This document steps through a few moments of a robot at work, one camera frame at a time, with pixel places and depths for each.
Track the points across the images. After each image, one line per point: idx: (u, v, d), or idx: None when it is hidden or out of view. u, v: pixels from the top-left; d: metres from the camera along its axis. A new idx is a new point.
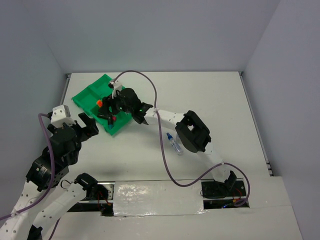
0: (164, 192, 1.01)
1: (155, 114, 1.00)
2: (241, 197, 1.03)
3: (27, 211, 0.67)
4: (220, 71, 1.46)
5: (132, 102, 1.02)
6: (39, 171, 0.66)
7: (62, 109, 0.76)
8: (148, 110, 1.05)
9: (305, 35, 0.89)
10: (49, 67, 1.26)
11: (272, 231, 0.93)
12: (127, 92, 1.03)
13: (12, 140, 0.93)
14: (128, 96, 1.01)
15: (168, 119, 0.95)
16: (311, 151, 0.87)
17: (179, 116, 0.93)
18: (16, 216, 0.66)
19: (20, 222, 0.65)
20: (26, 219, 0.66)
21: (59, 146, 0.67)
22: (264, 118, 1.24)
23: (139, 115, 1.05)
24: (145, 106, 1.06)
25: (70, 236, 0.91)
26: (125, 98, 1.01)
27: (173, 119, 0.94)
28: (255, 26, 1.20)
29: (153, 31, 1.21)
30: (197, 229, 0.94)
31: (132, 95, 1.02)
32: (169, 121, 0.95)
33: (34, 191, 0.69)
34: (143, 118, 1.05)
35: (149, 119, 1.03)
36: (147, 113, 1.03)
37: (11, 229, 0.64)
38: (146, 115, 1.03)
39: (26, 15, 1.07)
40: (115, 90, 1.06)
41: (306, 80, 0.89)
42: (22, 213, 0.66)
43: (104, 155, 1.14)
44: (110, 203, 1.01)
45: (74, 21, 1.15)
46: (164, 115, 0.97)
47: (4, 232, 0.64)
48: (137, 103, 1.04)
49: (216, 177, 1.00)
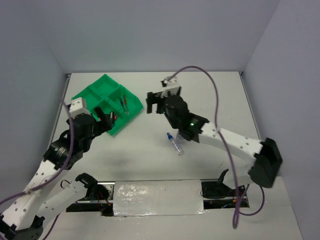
0: (163, 192, 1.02)
1: (217, 134, 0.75)
2: (241, 197, 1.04)
3: (41, 189, 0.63)
4: (220, 72, 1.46)
5: (180, 113, 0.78)
6: (57, 152, 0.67)
7: (79, 100, 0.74)
8: (203, 126, 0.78)
9: (305, 35, 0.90)
10: (49, 67, 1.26)
11: (272, 231, 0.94)
12: (175, 100, 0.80)
13: (12, 140, 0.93)
14: (176, 106, 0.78)
15: (238, 146, 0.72)
16: (311, 151, 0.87)
17: (256, 144, 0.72)
18: (28, 194, 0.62)
19: (32, 200, 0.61)
20: (38, 197, 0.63)
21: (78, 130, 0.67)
22: (264, 118, 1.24)
23: (188, 129, 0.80)
24: (196, 118, 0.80)
25: (70, 236, 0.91)
26: (174, 108, 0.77)
27: (247, 147, 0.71)
28: (255, 26, 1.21)
29: (154, 31, 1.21)
30: (197, 229, 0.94)
31: (182, 105, 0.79)
32: (241, 149, 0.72)
33: (49, 171, 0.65)
34: (194, 135, 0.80)
35: (205, 139, 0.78)
36: (204, 130, 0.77)
37: (21, 207, 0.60)
38: (202, 132, 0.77)
39: (26, 16, 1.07)
40: (166, 90, 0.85)
41: (306, 81, 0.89)
42: (36, 191, 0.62)
43: (105, 155, 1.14)
44: (110, 203, 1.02)
45: (74, 22, 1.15)
46: (230, 138, 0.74)
47: (13, 211, 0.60)
48: (186, 115, 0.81)
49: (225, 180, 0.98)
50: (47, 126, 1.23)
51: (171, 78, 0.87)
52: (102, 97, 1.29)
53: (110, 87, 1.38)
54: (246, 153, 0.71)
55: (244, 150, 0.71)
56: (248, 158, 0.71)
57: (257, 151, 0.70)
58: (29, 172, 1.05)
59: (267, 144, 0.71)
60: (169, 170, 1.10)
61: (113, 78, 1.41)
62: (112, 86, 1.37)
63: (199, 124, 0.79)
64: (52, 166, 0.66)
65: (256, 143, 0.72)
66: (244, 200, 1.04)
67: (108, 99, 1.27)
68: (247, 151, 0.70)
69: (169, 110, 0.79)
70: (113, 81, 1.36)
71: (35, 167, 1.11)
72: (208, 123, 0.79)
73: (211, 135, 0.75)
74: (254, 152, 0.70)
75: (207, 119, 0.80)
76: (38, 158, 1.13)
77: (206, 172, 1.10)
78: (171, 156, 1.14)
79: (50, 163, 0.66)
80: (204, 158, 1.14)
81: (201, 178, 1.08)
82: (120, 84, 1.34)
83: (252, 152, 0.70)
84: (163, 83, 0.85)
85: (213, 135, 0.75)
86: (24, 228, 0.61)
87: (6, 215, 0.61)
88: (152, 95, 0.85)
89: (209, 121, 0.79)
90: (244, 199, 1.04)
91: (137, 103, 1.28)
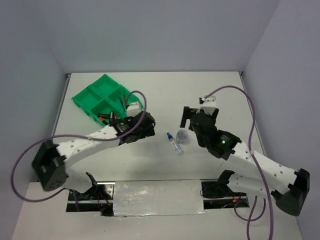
0: (164, 192, 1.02)
1: (250, 157, 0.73)
2: (241, 197, 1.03)
3: (100, 142, 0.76)
4: (220, 72, 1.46)
5: (208, 130, 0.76)
6: (121, 126, 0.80)
7: (137, 103, 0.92)
8: (234, 145, 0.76)
9: (305, 35, 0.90)
10: (50, 67, 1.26)
11: (272, 231, 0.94)
12: (203, 118, 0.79)
13: (13, 139, 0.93)
14: (203, 123, 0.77)
15: (272, 173, 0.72)
16: (312, 150, 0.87)
17: (291, 175, 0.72)
18: (89, 140, 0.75)
19: (88, 146, 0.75)
20: (92, 147, 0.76)
21: (145, 122, 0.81)
22: (264, 118, 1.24)
23: (218, 147, 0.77)
24: (226, 135, 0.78)
25: (70, 236, 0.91)
26: (199, 125, 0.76)
27: (281, 176, 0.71)
28: (255, 26, 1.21)
29: (154, 32, 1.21)
30: (197, 229, 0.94)
31: (209, 121, 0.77)
32: (275, 177, 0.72)
33: (110, 134, 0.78)
34: (224, 151, 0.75)
35: (234, 159, 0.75)
36: (236, 151, 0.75)
37: (78, 147, 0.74)
38: (234, 152, 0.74)
39: (27, 16, 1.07)
40: (200, 107, 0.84)
41: (306, 81, 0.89)
42: (95, 141, 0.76)
43: (105, 155, 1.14)
44: (110, 203, 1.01)
45: (74, 22, 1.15)
46: (264, 164, 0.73)
47: (70, 146, 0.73)
48: (214, 133, 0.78)
49: (229, 183, 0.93)
50: (47, 127, 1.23)
51: (208, 97, 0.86)
52: (102, 97, 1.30)
53: (110, 86, 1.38)
54: (280, 183, 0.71)
55: (278, 179, 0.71)
56: (280, 186, 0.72)
57: (292, 183, 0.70)
58: (30, 172, 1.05)
59: (303, 177, 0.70)
60: (169, 170, 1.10)
61: (113, 78, 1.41)
62: (112, 86, 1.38)
63: (230, 143, 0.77)
64: (114, 132, 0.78)
65: (291, 172, 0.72)
66: (244, 200, 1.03)
67: (108, 99, 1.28)
68: (282, 181, 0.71)
69: (195, 128, 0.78)
70: (113, 81, 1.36)
71: None
72: (240, 143, 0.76)
73: (244, 157, 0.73)
74: (289, 184, 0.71)
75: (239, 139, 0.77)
76: None
77: (206, 172, 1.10)
78: (171, 156, 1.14)
79: (114, 131, 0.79)
80: (204, 158, 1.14)
81: (201, 178, 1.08)
82: (120, 85, 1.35)
83: (286, 183, 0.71)
84: (200, 100, 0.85)
85: (245, 157, 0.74)
86: (64, 168, 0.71)
87: (62, 146, 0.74)
88: (188, 109, 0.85)
89: (241, 141, 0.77)
90: (244, 199, 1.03)
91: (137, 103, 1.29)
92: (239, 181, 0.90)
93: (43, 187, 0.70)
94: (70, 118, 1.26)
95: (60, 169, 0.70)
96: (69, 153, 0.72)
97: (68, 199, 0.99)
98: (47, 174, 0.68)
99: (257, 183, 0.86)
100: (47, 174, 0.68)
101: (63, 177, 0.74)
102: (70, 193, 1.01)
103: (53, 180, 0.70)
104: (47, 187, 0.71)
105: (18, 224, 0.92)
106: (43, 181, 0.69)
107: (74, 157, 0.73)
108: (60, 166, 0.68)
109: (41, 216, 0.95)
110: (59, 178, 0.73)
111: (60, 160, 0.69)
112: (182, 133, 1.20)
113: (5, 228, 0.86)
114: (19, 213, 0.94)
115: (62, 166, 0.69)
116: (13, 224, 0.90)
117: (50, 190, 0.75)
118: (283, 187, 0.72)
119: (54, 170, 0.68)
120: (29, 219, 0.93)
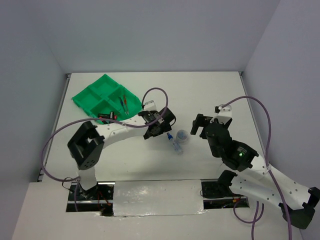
0: (164, 192, 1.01)
1: (267, 173, 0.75)
2: (241, 197, 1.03)
3: (132, 128, 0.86)
4: (220, 71, 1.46)
5: (224, 141, 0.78)
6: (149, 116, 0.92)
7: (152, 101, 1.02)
8: (252, 158, 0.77)
9: (305, 35, 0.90)
10: (50, 67, 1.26)
11: (272, 231, 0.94)
12: (218, 129, 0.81)
13: (13, 140, 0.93)
14: (218, 134, 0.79)
15: (287, 191, 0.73)
16: (312, 150, 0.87)
17: (305, 193, 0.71)
18: (122, 126, 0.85)
19: (122, 131, 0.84)
20: (125, 132, 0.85)
21: (167, 116, 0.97)
22: (264, 118, 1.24)
23: (233, 158, 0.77)
24: (242, 147, 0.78)
25: (70, 237, 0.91)
26: (214, 136, 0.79)
27: (296, 194, 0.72)
28: (255, 26, 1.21)
29: (154, 32, 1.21)
30: (197, 229, 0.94)
31: (225, 133, 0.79)
32: (290, 195, 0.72)
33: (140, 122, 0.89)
34: (240, 163, 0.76)
35: (250, 172, 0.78)
36: (253, 165, 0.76)
37: (113, 130, 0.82)
38: (252, 166, 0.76)
39: (27, 16, 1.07)
40: (215, 117, 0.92)
41: (307, 80, 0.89)
42: (128, 127, 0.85)
43: (105, 155, 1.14)
44: (110, 203, 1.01)
45: (74, 22, 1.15)
46: (281, 180, 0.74)
47: (106, 128, 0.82)
48: (230, 144, 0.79)
49: (232, 186, 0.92)
50: (47, 126, 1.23)
51: (225, 106, 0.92)
52: (102, 97, 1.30)
53: (110, 87, 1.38)
54: (294, 200, 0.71)
55: (293, 197, 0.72)
56: (293, 203, 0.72)
57: (306, 201, 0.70)
58: (30, 171, 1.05)
59: (317, 197, 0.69)
60: (169, 170, 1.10)
61: (113, 78, 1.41)
62: (112, 86, 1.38)
63: (247, 155, 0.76)
64: (143, 121, 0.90)
65: (305, 190, 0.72)
66: (244, 200, 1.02)
67: (108, 99, 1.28)
68: (296, 199, 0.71)
69: (210, 139, 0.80)
70: (113, 81, 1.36)
71: (36, 166, 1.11)
72: (257, 156, 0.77)
73: (261, 173, 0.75)
74: (302, 202, 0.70)
75: (255, 152, 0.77)
76: (38, 159, 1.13)
77: (206, 172, 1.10)
78: (171, 156, 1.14)
79: (142, 120, 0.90)
80: (204, 158, 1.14)
81: (201, 179, 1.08)
82: (120, 84, 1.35)
83: (301, 201, 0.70)
84: (217, 108, 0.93)
85: (262, 172, 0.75)
86: (101, 148, 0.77)
87: (99, 127, 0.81)
88: (202, 117, 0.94)
89: (258, 154, 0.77)
90: (244, 199, 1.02)
91: (137, 104, 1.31)
92: (243, 186, 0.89)
93: (80, 165, 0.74)
94: (70, 118, 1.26)
95: (98, 148, 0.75)
96: (106, 135, 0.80)
97: (68, 199, 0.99)
98: (87, 151, 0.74)
99: (263, 191, 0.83)
100: (87, 151, 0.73)
101: (97, 158, 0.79)
102: (70, 193, 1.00)
103: (90, 158, 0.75)
104: (83, 165, 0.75)
105: (18, 224, 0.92)
106: (81, 158, 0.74)
107: (109, 138, 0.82)
108: (100, 144, 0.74)
109: (41, 215, 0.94)
110: (93, 158, 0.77)
111: (100, 139, 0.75)
112: (182, 133, 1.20)
113: (5, 228, 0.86)
114: (19, 213, 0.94)
115: (101, 145, 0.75)
116: (13, 224, 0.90)
117: (84, 167, 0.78)
118: (296, 205, 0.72)
119: (95, 147, 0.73)
120: (29, 219, 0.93)
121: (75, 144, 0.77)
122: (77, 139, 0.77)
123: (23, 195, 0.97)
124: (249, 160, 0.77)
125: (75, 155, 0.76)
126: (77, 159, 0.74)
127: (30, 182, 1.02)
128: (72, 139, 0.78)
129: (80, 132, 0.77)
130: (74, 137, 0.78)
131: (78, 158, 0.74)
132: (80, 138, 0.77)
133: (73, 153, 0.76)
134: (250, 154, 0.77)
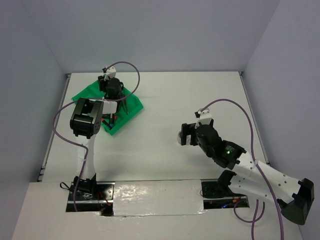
0: (164, 192, 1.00)
1: (254, 167, 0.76)
2: (241, 197, 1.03)
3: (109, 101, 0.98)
4: (220, 72, 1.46)
5: (212, 141, 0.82)
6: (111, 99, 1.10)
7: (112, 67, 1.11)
8: (239, 155, 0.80)
9: (305, 35, 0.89)
10: (49, 67, 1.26)
11: (271, 231, 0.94)
12: (207, 129, 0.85)
13: (13, 139, 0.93)
14: (207, 133, 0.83)
15: (276, 183, 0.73)
16: (312, 150, 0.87)
17: (295, 185, 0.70)
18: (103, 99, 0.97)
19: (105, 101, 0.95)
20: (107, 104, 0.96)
21: (117, 86, 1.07)
22: (264, 118, 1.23)
23: (223, 157, 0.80)
24: (231, 146, 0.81)
25: (69, 236, 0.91)
26: (204, 136, 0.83)
27: (285, 186, 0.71)
28: (255, 25, 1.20)
29: (154, 31, 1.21)
30: (197, 228, 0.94)
31: (213, 132, 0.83)
32: (279, 187, 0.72)
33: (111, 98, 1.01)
34: (229, 161, 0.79)
35: (240, 169, 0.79)
36: (241, 161, 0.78)
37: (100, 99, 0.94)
38: (239, 162, 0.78)
39: (26, 16, 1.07)
40: (199, 120, 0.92)
41: (306, 80, 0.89)
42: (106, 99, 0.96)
43: (105, 157, 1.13)
44: (110, 203, 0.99)
45: (74, 21, 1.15)
46: (271, 174, 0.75)
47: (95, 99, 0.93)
48: (219, 143, 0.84)
49: (230, 185, 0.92)
50: (45, 130, 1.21)
51: (204, 109, 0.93)
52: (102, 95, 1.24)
53: None
54: (284, 192, 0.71)
55: (282, 189, 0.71)
56: (284, 196, 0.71)
57: (296, 192, 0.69)
58: (30, 172, 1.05)
59: (307, 188, 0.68)
60: (169, 171, 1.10)
61: None
62: None
63: (235, 153, 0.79)
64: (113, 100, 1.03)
65: (294, 182, 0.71)
66: (244, 200, 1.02)
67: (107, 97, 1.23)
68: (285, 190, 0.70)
69: (200, 139, 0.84)
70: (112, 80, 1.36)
71: (36, 167, 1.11)
72: (244, 153, 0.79)
73: (249, 168, 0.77)
74: (292, 193, 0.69)
75: (244, 149, 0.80)
76: (38, 159, 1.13)
77: (206, 173, 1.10)
78: (171, 156, 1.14)
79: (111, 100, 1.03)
80: (204, 158, 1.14)
81: (201, 178, 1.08)
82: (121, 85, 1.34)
83: (290, 193, 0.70)
84: (197, 113, 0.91)
85: (250, 167, 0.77)
86: (102, 110, 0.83)
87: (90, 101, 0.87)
88: (187, 125, 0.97)
89: (245, 151, 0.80)
90: (244, 199, 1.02)
91: (137, 104, 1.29)
92: (242, 184, 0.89)
93: (92, 129, 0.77)
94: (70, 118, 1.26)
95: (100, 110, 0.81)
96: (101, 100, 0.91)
97: (68, 199, 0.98)
98: (94, 113, 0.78)
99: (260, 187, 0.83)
100: (95, 115, 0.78)
101: (100, 121, 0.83)
102: (70, 193, 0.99)
103: (97, 120, 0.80)
104: (93, 130, 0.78)
105: (18, 225, 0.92)
106: (91, 122, 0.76)
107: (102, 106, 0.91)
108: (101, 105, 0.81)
109: (41, 216, 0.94)
110: (98, 122, 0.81)
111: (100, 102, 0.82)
112: None
113: (5, 227, 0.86)
114: (19, 213, 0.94)
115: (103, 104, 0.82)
116: (13, 224, 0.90)
117: (94, 133, 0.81)
118: (287, 198, 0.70)
119: (99, 108, 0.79)
120: (29, 219, 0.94)
121: (77, 118, 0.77)
122: (78, 113, 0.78)
123: (23, 195, 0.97)
124: (237, 156, 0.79)
125: (83, 125, 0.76)
126: (87, 126, 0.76)
127: (30, 183, 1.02)
128: (73, 115, 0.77)
129: (77, 107, 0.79)
130: (74, 111, 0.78)
131: (88, 123, 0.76)
132: (79, 110, 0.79)
133: (81, 125, 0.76)
134: (238, 151, 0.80)
